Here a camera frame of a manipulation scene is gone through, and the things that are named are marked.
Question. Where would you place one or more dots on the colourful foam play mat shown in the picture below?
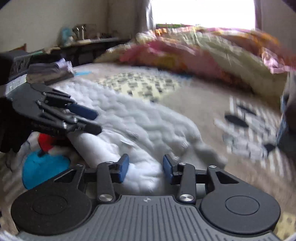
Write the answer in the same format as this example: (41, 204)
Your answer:
(173, 25)

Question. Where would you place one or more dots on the assorted small bottles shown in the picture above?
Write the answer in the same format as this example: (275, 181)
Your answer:
(81, 32)

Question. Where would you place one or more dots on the low stack of folded clothes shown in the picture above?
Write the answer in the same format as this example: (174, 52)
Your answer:
(50, 70)

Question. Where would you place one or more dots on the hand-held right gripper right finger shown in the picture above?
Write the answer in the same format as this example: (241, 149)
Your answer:
(168, 169)

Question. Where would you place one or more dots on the white fleece garment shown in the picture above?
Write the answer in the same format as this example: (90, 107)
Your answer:
(138, 120)

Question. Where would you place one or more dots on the dark side table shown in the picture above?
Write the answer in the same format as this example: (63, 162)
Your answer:
(92, 49)

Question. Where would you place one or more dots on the bright window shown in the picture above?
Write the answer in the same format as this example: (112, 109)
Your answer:
(203, 11)

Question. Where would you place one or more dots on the cartoon mouse printed blanket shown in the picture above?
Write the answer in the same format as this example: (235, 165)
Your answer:
(208, 92)

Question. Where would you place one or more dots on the person's left hand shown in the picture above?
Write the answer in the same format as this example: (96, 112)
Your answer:
(11, 134)

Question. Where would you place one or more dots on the floral pink and yellow quilt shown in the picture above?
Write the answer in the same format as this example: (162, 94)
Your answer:
(208, 53)

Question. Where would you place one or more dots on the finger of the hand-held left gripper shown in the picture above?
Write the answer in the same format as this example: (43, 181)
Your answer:
(83, 111)
(89, 129)

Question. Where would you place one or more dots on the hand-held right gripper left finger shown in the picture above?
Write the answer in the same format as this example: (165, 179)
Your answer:
(123, 168)

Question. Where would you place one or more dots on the pale patterned curtain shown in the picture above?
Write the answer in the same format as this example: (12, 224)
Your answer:
(143, 14)

